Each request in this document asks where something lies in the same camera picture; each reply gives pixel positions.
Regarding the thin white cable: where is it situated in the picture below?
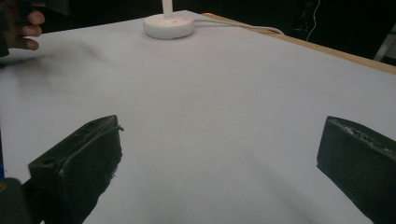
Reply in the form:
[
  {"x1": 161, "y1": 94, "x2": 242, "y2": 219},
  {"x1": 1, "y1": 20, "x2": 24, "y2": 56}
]
[{"x1": 305, "y1": 0, "x2": 321, "y2": 43}]

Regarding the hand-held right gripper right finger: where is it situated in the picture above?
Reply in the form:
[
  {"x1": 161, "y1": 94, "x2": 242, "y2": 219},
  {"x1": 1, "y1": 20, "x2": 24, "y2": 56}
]
[{"x1": 316, "y1": 116, "x2": 396, "y2": 224}]

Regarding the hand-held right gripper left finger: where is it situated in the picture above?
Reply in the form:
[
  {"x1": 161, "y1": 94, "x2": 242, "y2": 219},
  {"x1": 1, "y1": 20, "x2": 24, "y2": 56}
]
[{"x1": 21, "y1": 114, "x2": 125, "y2": 224}]

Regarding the white lamp cable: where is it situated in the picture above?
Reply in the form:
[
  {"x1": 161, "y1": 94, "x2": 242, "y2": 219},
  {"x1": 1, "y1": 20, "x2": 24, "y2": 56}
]
[{"x1": 193, "y1": 19, "x2": 286, "y2": 35}]

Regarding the white round lamp base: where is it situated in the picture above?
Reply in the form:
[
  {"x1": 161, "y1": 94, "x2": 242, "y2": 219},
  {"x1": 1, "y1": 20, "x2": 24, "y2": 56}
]
[{"x1": 142, "y1": 0, "x2": 196, "y2": 40}]

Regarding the metal stand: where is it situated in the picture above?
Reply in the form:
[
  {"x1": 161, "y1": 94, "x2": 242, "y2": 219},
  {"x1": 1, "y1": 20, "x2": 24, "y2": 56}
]
[{"x1": 373, "y1": 22, "x2": 396, "y2": 63}]

